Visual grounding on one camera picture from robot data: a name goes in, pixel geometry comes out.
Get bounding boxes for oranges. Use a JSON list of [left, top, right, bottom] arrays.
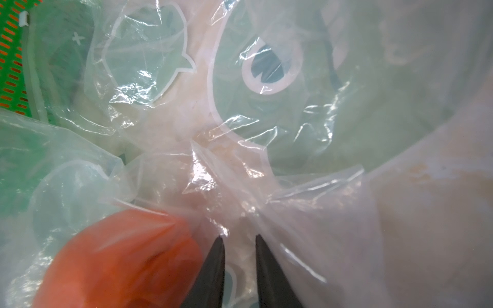
[[33, 210, 204, 307]]

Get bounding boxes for green zip bag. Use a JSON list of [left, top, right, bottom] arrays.
[[1, 111, 392, 307], [19, 1, 492, 177]]

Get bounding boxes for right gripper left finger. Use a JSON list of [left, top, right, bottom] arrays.
[[180, 236, 225, 308]]

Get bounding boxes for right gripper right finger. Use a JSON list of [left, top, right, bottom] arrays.
[[255, 234, 303, 308]]

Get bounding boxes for green plastic basket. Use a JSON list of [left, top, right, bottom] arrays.
[[0, 0, 41, 118]]

